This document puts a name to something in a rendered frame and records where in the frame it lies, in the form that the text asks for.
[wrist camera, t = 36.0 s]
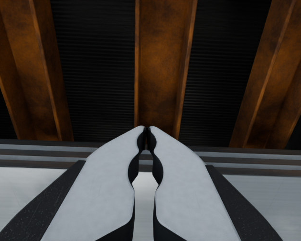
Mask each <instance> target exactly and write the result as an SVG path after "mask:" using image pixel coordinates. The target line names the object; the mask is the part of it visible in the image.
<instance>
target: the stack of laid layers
mask: <svg viewBox="0 0 301 241"><path fill-rule="evenodd" d="M104 144H106V143H104V142H68V141H43V140H18V139H0V166H12V167H40V168H70V167H71V166H72V165H73V164H74V163H76V162H77V161H78V160H85V159H86V158H87V157H89V155H91V154H92V153H93V152H94V151H96V150H97V149H98V148H100V147H101V146H103V145H104ZM187 147H188V148H189V149H191V150H192V151H193V152H194V153H195V154H197V155H198V156H199V157H200V158H201V159H202V160H203V161H204V162H205V163H206V165H213V166H214V167H215V168H216V169H217V170H218V171H219V172H220V173H221V174H235V175H276V176H301V150H279V149H254V148H229V147H204V146H187ZM152 166H153V157H152V154H151V153H150V151H148V150H147V144H146V145H145V150H144V151H142V153H141V154H140V155H139V171H152Z"/></svg>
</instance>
